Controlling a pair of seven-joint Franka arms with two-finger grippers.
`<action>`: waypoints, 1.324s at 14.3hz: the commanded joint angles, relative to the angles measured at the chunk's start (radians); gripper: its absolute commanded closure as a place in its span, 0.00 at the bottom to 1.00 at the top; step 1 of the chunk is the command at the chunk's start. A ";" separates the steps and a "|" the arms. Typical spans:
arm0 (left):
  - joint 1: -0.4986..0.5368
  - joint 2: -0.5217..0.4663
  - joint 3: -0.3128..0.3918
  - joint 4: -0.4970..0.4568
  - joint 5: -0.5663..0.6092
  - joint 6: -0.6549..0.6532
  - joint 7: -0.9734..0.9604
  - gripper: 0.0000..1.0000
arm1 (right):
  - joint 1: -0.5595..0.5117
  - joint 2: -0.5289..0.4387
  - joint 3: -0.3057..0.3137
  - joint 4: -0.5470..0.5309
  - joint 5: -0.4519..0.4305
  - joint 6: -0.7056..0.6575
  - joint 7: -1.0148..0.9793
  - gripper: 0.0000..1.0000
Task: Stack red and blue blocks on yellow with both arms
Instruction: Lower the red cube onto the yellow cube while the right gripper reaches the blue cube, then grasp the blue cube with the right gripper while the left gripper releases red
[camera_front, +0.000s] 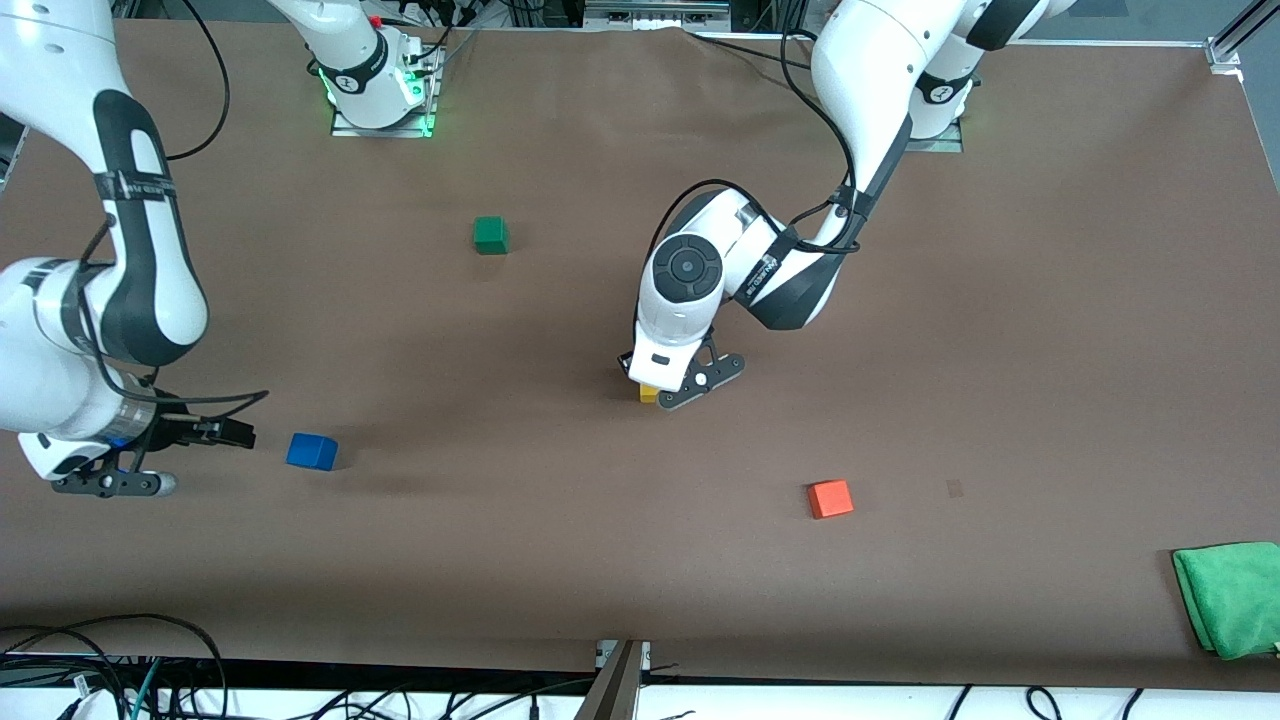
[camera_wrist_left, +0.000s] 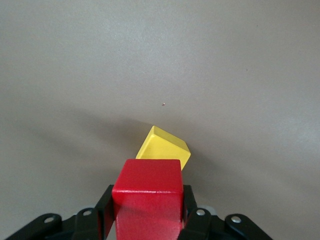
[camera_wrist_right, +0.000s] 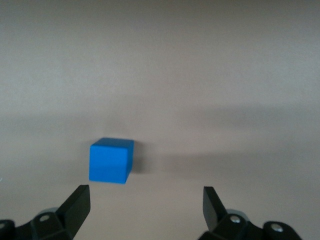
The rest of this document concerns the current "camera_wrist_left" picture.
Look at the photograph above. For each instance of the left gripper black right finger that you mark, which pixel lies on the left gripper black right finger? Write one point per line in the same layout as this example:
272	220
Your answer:
205	227

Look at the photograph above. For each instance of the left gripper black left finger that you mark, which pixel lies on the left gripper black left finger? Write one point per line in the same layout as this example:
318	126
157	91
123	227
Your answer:
85	227

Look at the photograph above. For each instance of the red wooden block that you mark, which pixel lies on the red wooden block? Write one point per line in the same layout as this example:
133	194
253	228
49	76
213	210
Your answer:
147	207

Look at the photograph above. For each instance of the yellow wooden block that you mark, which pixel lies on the yellow wooden block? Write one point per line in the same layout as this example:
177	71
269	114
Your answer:
160	147

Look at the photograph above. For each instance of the brown paper table cover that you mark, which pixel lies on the brown paper table cover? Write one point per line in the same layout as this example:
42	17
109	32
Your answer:
160	50

